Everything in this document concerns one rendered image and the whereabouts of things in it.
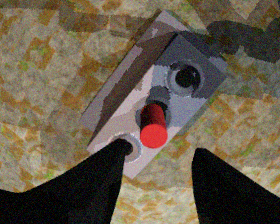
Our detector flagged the dark red peg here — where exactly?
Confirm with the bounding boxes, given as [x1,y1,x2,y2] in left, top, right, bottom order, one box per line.
[140,103,167,149]

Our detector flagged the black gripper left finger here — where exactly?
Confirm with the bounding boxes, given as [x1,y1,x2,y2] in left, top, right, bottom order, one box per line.
[0,138,127,224]

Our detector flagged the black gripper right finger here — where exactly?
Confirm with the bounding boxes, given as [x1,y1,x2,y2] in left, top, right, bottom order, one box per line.
[191,148,280,224]

